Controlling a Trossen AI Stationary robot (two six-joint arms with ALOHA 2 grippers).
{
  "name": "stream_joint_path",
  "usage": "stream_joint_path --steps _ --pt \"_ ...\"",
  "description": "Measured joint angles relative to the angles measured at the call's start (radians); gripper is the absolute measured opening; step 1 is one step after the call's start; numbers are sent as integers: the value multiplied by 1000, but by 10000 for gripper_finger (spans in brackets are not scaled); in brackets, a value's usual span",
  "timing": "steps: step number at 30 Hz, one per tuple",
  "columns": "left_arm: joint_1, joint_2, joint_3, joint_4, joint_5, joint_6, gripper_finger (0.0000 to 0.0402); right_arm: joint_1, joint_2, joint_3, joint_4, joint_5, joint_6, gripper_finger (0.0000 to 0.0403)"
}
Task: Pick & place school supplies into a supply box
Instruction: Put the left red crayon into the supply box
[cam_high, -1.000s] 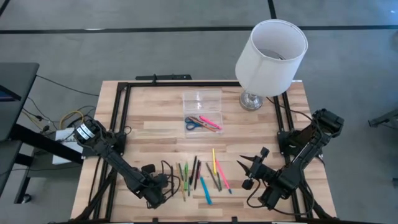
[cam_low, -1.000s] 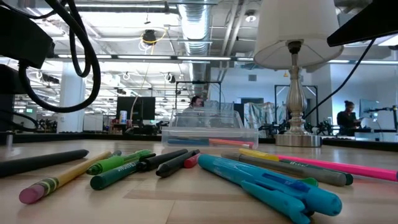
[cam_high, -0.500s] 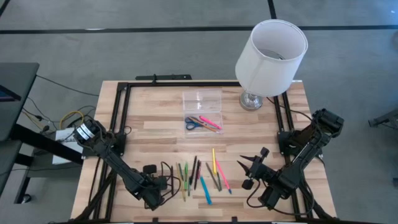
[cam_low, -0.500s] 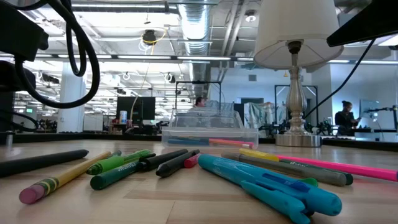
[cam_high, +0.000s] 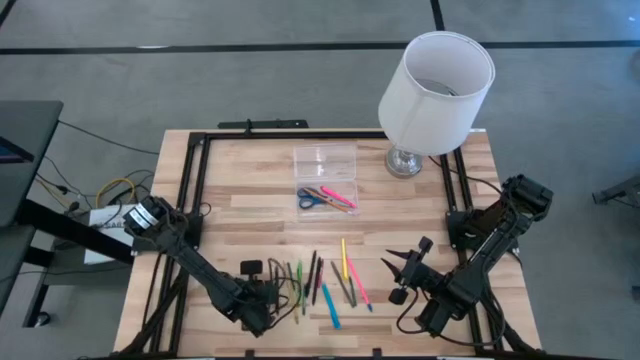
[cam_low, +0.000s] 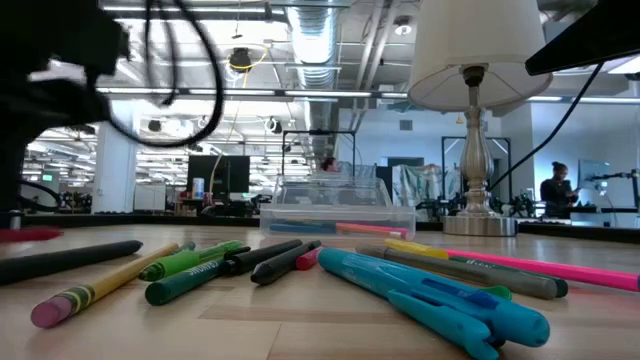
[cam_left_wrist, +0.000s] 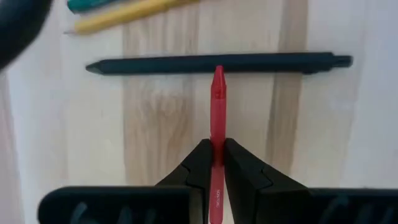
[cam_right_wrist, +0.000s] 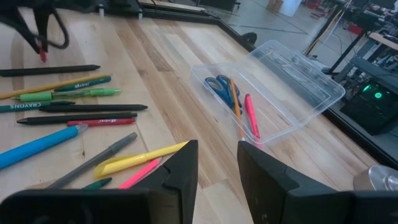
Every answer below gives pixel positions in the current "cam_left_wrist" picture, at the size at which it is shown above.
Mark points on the long matte black pen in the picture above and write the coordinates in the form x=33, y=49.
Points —
x=186, y=63

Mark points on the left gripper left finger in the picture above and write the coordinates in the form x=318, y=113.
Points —
x=192, y=168

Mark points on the yellow pencil pink eraser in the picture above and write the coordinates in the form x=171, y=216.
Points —
x=124, y=14

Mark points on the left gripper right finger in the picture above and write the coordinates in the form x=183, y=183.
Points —
x=245, y=174

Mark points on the red pen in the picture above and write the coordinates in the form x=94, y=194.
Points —
x=218, y=102

